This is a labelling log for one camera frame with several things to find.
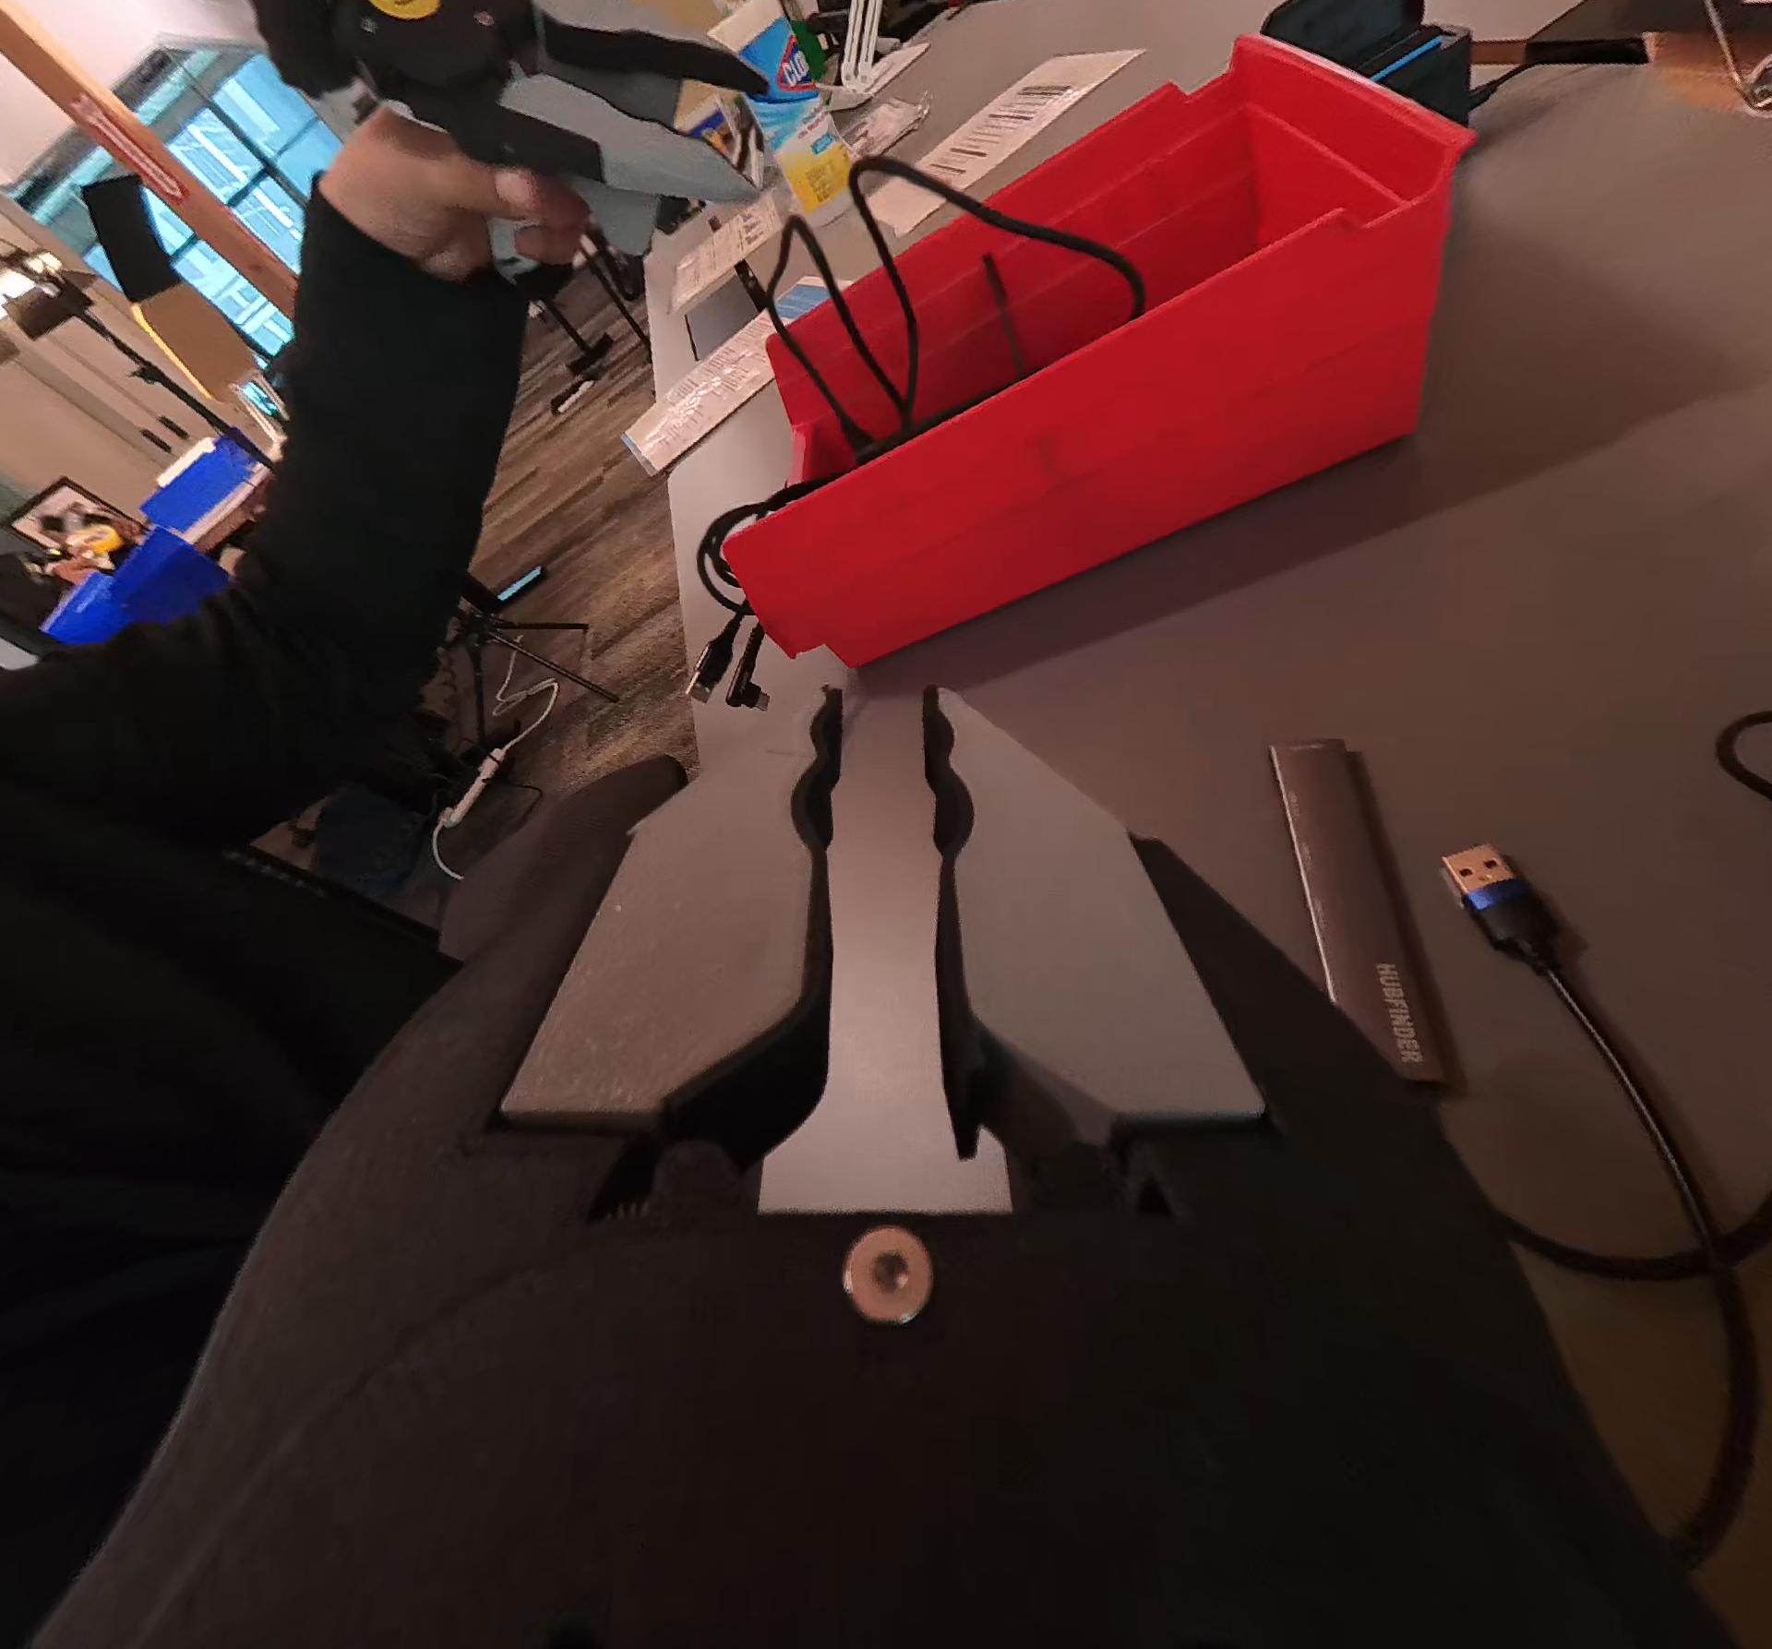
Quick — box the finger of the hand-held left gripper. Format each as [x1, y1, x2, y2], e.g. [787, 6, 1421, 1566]
[478, 69, 767, 211]
[526, 0, 773, 99]

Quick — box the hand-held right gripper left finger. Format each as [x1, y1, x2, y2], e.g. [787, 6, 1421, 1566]
[498, 687, 846, 1173]

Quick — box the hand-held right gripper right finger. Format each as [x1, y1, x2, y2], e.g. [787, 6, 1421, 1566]
[921, 687, 1267, 1163]

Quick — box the grey usb hub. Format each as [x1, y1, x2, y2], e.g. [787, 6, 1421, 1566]
[1271, 739, 1458, 1086]

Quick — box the black braided usb cable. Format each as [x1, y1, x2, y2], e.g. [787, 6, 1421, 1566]
[1441, 705, 1772, 1570]

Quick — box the red plastic bin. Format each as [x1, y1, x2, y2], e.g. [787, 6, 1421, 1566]
[723, 34, 1476, 672]

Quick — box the person's left hand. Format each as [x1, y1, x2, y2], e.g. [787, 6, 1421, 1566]
[322, 103, 591, 282]

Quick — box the disinfectant wipes canister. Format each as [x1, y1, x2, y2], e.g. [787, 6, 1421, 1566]
[710, 0, 850, 223]

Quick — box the white barcode paper sheet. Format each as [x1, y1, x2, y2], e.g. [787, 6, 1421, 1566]
[907, 47, 1148, 196]

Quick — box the person's body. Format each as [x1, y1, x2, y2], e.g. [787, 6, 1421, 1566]
[0, 707, 465, 1649]

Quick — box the framed picture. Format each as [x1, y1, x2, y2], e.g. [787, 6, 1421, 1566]
[4, 476, 145, 561]

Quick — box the stack of blue bins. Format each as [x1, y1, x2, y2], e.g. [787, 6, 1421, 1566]
[40, 429, 275, 648]

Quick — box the black charging case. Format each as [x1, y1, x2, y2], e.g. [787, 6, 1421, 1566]
[1257, 0, 1476, 130]

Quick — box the black multi-plug cable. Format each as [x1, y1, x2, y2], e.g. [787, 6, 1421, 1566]
[688, 154, 1152, 713]

